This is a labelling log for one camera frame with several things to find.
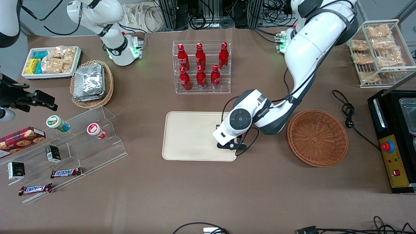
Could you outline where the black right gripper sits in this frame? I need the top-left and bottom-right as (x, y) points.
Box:
(0, 74), (58, 113)

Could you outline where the white rectangular snack tray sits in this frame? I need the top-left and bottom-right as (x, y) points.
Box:
(21, 46), (82, 80)

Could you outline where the beige plastic tray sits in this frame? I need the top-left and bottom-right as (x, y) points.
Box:
(162, 111), (238, 162)

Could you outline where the light wicker basket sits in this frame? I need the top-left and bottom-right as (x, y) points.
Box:
(70, 60), (114, 109)

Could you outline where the brown wicker basket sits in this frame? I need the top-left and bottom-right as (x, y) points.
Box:
(287, 109), (349, 168)

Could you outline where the green lid yogurt cup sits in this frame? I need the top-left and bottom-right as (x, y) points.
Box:
(46, 115), (71, 132)

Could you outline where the yellow snack packet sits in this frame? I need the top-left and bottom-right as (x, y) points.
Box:
(25, 58), (40, 75)

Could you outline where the clear acrylic bottle rack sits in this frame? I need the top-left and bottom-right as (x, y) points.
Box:
(172, 40), (232, 95)

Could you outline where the red tartan cookie box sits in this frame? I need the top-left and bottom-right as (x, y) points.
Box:
(0, 126), (46, 159)

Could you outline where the stack of silver foil packs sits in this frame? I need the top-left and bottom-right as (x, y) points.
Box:
(73, 63), (106, 102)

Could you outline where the red cola bottle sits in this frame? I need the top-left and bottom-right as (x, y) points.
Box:
(179, 66), (192, 91)
(177, 43), (190, 71)
(210, 64), (221, 89)
(218, 42), (229, 71)
(195, 43), (206, 69)
(196, 65), (207, 90)

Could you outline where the small black box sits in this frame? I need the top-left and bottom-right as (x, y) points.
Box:
(45, 145), (62, 163)
(7, 161), (26, 180)

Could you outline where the red lid yogurt cup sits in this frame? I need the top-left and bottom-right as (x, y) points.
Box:
(86, 123), (108, 140)

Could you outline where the brown snickers bar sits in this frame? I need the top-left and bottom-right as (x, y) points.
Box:
(18, 183), (53, 196)
(50, 167), (83, 179)

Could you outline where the clear acrylic tiered stand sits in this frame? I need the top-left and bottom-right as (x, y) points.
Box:
(0, 105), (128, 204)

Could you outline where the beige cloth bag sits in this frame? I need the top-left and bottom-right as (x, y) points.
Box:
(123, 2), (163, 33)

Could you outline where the clear bag of fried snacks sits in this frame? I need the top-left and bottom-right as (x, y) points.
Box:
(365, 23), (393, 39)
(376, 48), (406, 69)
(357, 71), (381, 84)
(350, 39), (370, 53)
(352, 53), (375, 65)
(370, 37), (396, 51)

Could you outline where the red emergency stop button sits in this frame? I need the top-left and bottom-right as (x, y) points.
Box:
(381, 140), (396, 153)

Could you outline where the black control box yellow panel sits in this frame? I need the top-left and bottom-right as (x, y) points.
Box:
(367, 89), (416, 194)

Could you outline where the clear plastic container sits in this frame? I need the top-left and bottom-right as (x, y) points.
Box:
(398, 97), (416, 136)

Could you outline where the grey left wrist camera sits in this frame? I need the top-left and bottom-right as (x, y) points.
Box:
(216, 138), (248, 151)

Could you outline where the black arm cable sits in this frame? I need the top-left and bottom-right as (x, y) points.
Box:
(222, 0), (358, 157)

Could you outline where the black looped cable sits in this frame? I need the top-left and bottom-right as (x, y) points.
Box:
(172, 222), (230, 234)

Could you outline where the white wire rack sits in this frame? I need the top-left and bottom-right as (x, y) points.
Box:
(346, 19), (416, 89)

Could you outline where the black cable with connector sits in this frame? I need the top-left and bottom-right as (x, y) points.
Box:
(295, 216), (416, 234)

